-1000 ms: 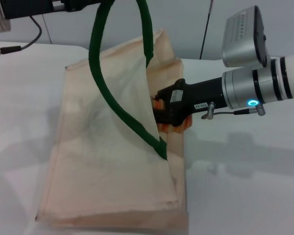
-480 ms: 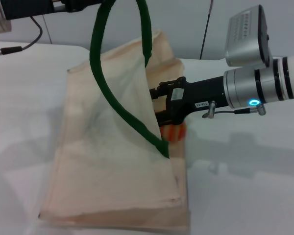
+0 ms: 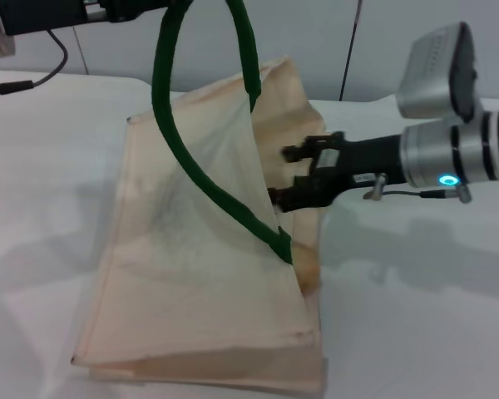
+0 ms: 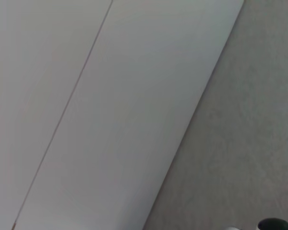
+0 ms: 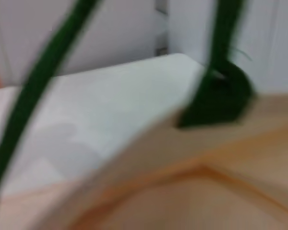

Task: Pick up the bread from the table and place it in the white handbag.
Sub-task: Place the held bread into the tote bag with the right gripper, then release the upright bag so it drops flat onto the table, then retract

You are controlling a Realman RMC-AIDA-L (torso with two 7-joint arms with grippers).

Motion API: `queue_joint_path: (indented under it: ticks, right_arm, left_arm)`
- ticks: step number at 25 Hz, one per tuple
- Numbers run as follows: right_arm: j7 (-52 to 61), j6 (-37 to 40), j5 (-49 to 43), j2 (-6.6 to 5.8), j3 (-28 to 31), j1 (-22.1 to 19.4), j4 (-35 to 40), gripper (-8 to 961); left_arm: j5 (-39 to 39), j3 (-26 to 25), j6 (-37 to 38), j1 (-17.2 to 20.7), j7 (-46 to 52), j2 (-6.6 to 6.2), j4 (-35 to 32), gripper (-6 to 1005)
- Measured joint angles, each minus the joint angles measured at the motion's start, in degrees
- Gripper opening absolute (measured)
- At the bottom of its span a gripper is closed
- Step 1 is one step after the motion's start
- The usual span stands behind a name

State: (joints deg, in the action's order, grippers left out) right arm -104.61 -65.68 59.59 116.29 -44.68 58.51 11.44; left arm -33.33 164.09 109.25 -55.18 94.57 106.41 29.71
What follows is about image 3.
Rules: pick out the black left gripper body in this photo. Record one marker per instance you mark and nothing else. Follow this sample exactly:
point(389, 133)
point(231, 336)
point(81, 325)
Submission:
point(58, 14)

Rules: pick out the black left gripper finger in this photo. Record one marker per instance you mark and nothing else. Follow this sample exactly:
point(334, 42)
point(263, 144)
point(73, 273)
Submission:
point(143, 7)

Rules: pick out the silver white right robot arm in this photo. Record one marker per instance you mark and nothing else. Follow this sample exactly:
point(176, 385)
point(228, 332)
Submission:
point(461, 154)

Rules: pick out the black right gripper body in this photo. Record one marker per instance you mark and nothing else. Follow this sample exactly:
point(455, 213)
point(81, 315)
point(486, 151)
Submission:
point(366, 162)

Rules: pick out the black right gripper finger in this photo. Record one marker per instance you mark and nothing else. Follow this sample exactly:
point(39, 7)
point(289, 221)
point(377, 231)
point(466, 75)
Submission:
point(305, 149)
point(299, 197)

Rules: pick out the thin black pole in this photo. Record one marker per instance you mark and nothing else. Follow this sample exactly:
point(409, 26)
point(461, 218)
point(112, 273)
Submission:
point(349, 50)

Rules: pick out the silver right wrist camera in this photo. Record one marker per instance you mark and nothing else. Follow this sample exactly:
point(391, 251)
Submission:
point(436, 70)

